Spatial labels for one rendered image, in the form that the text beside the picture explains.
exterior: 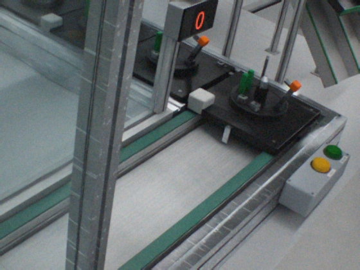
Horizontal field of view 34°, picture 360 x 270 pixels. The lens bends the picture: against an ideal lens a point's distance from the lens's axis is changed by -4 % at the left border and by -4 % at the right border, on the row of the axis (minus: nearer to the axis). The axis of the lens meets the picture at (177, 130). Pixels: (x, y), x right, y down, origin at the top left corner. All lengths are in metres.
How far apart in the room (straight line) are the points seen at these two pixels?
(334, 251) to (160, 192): 0.38
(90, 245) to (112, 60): 0.20
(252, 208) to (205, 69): 0.51
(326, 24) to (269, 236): 0.67
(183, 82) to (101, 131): 0.97
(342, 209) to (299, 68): 0.67
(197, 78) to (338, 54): 0.41
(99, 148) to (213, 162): 0.82
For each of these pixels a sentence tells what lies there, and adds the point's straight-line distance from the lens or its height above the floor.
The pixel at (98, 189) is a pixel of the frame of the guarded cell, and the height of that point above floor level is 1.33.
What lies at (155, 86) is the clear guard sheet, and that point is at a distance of 1.30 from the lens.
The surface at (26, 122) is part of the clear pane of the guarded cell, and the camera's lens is 0.44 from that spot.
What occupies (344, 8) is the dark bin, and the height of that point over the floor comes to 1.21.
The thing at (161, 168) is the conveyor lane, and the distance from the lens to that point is 1.26.
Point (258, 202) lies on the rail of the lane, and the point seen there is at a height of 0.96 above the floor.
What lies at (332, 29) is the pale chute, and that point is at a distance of 1.68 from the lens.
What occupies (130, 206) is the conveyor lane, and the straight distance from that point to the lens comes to 1.16.
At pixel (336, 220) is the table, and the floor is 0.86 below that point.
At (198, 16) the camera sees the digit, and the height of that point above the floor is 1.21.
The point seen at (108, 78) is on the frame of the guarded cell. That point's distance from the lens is 0.47.
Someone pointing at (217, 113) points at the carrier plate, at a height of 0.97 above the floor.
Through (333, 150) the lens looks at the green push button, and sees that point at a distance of 1.37.
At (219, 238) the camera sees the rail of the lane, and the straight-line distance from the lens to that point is 1.07.
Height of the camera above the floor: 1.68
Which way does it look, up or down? 34 degrees down
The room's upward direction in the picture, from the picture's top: 12 degrees clockwise
